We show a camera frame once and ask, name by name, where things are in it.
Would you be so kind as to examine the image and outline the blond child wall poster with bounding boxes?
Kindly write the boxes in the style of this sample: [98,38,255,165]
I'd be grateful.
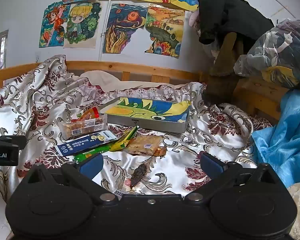
[63,2,102,49]

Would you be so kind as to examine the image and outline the puffed rice cake packet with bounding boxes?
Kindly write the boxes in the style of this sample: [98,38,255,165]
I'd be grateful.
[124,135,164,155]

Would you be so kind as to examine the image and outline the green sausage stick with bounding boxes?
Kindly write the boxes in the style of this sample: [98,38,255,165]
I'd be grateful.
[74,145,110,163]

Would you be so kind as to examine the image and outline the yellow green snack packet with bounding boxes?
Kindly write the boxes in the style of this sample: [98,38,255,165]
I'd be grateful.
[109,126,139,152]

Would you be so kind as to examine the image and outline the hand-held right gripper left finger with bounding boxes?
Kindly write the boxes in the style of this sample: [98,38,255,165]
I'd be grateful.
[22,152,120,204]

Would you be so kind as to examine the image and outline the orange snack packet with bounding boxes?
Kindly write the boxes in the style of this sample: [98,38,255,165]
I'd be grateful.
[77,107,102,122]

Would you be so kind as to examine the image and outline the pink plush toy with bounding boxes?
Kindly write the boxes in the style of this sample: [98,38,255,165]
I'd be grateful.
[189,11,200,28]

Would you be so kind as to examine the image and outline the clear plastic bag of clothes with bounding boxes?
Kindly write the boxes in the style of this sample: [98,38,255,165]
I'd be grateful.
[234,19,300,90]

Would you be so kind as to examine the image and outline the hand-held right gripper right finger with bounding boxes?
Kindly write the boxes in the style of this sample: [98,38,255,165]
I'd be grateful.
[185,152,278,203]

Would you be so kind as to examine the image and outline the white bed sheet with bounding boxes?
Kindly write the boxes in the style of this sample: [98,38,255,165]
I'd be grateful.
[80,70,200,92]

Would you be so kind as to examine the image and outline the black garment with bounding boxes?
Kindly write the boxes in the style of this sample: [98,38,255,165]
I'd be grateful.
[197,0,275,45]

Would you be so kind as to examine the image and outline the white wall pipe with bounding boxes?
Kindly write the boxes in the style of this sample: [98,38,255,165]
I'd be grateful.
[99,0,111,63]

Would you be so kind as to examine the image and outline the blue snack packet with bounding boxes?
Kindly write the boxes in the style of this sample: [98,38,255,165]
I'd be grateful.
[54,131,115,157]

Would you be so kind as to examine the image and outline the golden snack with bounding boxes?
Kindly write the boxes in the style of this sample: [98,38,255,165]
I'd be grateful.
[152,145,167,157]

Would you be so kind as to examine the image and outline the dark dried snack packet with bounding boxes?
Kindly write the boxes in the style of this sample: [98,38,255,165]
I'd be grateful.
[129,162,150,190]

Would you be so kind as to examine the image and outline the blue shiny cloth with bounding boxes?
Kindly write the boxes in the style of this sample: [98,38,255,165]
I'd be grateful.
[251,89,300,188]

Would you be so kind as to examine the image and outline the landscape wall poster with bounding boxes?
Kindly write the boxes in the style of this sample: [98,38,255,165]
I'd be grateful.
[144,4,185,58]

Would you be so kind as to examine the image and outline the floral satin blanket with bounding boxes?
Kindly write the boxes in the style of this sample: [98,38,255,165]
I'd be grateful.
[0,55,273,198]

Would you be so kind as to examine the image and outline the grey tray with painted lining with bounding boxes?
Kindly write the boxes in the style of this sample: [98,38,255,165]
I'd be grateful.
[100,96,192,133]

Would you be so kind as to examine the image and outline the brown trousers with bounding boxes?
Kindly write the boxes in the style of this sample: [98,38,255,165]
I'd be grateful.
[202,31,245,103]

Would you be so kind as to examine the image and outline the clear nut brittle packet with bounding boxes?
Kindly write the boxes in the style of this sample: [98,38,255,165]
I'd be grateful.
[59,117,108,140]

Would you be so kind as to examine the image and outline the wooden bed frame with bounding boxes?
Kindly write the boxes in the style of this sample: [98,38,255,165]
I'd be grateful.
[0,61,288,123]

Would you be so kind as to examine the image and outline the red-haired figure blue wall poster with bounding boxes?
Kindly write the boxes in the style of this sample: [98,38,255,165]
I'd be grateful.
[39,1,70,48]

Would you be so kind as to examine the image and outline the swirly sea wall poster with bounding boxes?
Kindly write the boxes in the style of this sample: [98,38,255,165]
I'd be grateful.
[102,2,149,55]

